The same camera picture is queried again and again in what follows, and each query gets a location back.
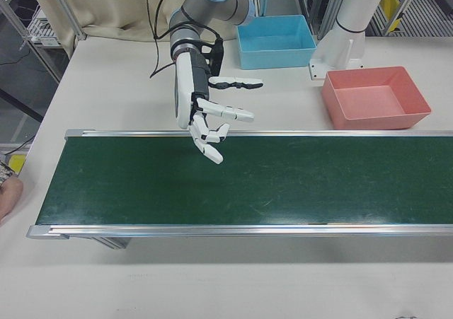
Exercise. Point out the beige curtain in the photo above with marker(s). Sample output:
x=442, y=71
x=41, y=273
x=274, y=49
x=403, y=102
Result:
x=106, y=7

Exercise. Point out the aluminium workcell frame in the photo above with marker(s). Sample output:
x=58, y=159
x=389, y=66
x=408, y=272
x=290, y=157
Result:
x=67, y=9
x=320, y=11

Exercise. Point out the person in black shirt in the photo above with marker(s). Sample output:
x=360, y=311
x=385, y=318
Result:
x=10, y=198

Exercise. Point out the white pedestal column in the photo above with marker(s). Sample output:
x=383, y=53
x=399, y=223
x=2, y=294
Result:
x=354, y=7

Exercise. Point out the black ribbed grille panel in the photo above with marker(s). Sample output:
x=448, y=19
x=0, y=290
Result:
x=424, y=18

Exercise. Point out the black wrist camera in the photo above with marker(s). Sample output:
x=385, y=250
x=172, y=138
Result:
x=216, y=59

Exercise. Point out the pink plastic box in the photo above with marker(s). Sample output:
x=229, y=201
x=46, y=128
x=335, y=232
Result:
x=371, y=103

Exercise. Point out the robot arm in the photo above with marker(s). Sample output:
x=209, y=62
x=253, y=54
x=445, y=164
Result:
x=209, y=4

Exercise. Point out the green conveyor belt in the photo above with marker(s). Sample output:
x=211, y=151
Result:
x=247, y=184

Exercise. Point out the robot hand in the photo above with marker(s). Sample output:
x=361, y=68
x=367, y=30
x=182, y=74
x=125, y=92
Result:
x=184, y=92

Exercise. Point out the light blue plastic box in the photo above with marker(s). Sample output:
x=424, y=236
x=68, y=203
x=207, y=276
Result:
x=276, y=50

